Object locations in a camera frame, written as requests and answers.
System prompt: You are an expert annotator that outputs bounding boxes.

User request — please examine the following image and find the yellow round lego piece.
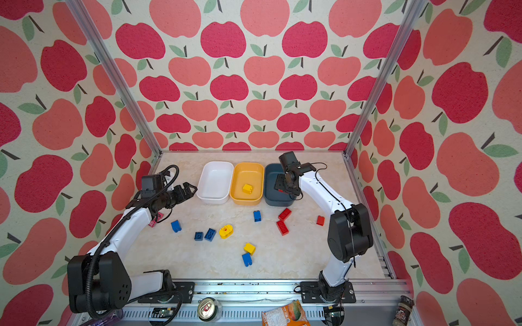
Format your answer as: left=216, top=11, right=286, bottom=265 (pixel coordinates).
left=219, top=224, right=234, bottom=239

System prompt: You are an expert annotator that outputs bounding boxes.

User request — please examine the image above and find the soda can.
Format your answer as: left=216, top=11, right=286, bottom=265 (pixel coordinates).
left=197, top=297, right=222, bottom=323

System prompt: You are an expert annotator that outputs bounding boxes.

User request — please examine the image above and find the yellow plastic container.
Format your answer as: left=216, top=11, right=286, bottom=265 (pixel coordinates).
left=230, top=162, right=265, bottom=206

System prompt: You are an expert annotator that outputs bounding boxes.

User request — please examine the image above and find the red lego brick upper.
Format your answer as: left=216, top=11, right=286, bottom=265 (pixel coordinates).
left=278, top=208, right=292, bottom=221

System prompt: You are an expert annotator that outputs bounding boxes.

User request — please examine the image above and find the purple bottle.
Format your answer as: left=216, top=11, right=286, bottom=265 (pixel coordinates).
left=80, top=309, right=124, bottom=326

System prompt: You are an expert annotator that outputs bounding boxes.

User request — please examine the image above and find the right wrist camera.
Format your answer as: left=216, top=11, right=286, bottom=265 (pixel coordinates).
left=279, top=152, right=300, bottom=171

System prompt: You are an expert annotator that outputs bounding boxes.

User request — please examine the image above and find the blue lego brick angled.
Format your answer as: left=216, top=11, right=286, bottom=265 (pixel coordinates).
left=204, top=228, right=216, bottom=242

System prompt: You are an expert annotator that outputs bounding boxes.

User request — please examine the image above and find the pink snack packet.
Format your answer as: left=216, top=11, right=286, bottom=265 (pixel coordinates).
left=149, top=212, right=164, bottom=228

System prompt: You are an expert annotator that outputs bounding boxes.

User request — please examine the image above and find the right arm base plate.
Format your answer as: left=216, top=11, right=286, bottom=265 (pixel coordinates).
left=298, top=281, right=356, bottom=304

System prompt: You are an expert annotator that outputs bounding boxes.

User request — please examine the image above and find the black round object front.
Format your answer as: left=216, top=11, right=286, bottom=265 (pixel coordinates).
left=323, top=305, right=345, bottom=326

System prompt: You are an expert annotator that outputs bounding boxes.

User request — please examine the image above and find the dark spice jar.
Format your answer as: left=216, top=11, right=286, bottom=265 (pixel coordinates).
left=392, top=296, right=415, bottom=326

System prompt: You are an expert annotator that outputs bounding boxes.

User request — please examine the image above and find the yellow lego brick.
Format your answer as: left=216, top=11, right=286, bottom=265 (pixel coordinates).
left=242, top=183, right=254, bottom=194
left=243, top=243, right=256, bottom=255

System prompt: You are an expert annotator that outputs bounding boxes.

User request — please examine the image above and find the orange snack bag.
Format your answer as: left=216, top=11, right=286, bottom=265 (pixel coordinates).
left=262, top=300, right=310, bottom=326

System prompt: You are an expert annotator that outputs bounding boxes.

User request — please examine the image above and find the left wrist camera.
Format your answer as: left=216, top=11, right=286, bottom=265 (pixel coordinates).
left=141, top=174, right=164, bottom=193

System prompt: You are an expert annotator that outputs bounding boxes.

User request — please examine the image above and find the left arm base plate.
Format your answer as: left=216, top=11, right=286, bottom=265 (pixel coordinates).
left=137, top=282, right=195, bottom=304

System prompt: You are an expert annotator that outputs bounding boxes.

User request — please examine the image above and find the white plastic container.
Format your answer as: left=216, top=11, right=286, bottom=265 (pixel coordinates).
left=196, top=161, right=234, bottom=205

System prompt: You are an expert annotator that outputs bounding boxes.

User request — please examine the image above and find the small red lego brick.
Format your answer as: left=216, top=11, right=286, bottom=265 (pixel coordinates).
left=316, top=215, right=325, bottom=226

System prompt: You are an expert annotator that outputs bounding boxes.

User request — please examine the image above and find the dark teal plastic container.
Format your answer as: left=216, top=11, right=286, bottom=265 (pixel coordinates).
left=264, top=163, right=295, bottom=206

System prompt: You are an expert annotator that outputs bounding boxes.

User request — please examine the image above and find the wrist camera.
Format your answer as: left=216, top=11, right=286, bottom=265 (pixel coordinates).
left=141, top=174, right=164, bottom=193
left=279, top=152, right=300, bottom=171

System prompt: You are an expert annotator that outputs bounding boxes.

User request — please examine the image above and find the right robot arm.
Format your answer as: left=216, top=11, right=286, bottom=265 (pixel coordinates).
left=275, top=152, right=373, bottom=303

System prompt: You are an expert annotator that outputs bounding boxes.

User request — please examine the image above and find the red lego brick middle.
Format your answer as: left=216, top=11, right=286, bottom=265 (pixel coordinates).
left=276, top=220, right=289, bottom=236

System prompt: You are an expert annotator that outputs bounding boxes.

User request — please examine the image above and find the blue lego brick front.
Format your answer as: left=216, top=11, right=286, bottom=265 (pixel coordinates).
left=242, top=253, right=253, bottom=267

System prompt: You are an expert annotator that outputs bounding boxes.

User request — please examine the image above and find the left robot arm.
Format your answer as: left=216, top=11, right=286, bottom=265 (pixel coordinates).
left=67, top=182, right=197, bottom=319

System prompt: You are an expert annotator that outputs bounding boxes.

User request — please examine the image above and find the yellow lego brick front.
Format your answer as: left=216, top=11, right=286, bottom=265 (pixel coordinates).
left=243, top=243, right=256, bottom=255

